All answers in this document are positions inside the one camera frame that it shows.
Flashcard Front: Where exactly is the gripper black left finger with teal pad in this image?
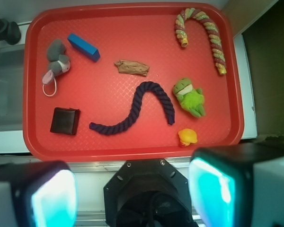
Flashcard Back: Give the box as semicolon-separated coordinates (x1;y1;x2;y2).
0;161;79;227

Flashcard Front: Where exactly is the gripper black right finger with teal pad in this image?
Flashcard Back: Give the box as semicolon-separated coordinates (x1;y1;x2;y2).
188;142;284;227

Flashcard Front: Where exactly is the green plush frog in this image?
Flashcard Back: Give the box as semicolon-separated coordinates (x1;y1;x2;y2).
172;78;206;118

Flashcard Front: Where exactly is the brown cardboard panel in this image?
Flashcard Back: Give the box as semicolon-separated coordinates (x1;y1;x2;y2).
243;0;284;140

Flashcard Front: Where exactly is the red plastic tray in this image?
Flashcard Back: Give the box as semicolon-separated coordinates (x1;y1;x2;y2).
23;2;244;162

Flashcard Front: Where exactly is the dark blue twisted rope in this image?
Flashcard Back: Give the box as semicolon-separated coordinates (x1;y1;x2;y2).
89;81;176;137

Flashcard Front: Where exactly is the black square pouch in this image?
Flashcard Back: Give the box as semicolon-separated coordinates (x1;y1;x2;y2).
50;107;80;135

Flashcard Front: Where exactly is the grey toy sink basin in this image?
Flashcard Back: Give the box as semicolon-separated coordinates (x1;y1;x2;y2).
0;45;24;131

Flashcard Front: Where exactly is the yellow rubber duck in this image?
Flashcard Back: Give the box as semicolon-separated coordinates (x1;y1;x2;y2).
177;129;198;147

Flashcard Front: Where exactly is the grey sink faucet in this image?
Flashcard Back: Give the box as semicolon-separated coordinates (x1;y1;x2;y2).
0;18;21;45

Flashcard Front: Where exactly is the blue rectangular block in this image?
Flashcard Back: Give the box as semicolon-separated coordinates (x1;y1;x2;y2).
67;34;100;62

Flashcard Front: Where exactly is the brown wood piece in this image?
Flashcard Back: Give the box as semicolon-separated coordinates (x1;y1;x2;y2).
114;60;150;77

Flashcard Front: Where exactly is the multicolored twisted rope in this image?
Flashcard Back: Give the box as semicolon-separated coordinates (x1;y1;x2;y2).
174;8;228;76

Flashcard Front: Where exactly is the grey plush mouse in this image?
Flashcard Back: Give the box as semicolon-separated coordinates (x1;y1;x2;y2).
42;39;71;97

